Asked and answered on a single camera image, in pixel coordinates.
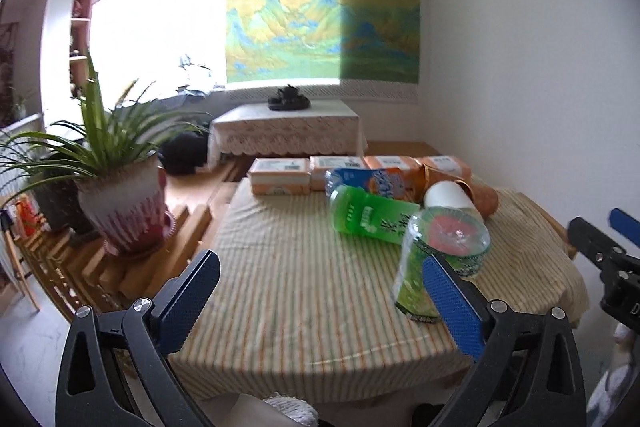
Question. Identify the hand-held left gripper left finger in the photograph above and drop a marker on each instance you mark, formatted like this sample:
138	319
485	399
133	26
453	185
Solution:
192	294

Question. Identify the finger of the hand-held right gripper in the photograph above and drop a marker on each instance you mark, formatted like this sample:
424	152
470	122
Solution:
627	227
587	237

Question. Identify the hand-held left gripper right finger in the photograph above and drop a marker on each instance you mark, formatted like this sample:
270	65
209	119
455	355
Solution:
450	302

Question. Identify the brown paper cup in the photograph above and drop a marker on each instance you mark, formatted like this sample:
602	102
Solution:
450	196
442	174

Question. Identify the clear green cup red lid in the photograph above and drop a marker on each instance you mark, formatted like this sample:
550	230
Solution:
435	247

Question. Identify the wooden slatted stand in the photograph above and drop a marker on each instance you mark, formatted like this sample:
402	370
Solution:
100	267

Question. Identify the striped tablecloth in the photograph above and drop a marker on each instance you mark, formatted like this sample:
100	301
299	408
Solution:
300	287

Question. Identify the spider plant in white-red pot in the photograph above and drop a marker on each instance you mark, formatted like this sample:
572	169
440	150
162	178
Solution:
125	202

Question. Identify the green plastic bottle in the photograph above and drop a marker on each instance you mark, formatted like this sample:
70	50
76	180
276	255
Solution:
367	214

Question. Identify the orange tissue pack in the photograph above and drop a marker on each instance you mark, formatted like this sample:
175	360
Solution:
337	172
450	164
392	163
277	177

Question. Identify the black bag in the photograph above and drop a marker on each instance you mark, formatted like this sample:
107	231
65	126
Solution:
182	154

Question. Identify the blue and orange plastic bottle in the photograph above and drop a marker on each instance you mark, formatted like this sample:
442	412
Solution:
372	182

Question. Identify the white cloth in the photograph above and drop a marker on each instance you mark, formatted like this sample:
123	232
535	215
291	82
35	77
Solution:
285	412

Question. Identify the plant in dark pot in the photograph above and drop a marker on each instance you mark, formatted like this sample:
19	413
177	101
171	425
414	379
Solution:
60	204

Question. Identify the wooden chair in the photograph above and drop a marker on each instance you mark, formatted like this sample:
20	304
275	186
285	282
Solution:
20	267

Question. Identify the orange packet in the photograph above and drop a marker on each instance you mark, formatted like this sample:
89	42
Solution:
30	217

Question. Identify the low table with lace cloth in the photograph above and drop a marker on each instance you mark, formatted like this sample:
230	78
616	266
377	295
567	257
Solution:
287	132

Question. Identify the dark tea set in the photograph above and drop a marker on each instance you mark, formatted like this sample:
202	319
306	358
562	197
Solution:
288	99

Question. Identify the white bookshelf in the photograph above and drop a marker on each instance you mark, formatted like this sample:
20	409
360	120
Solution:
62	47

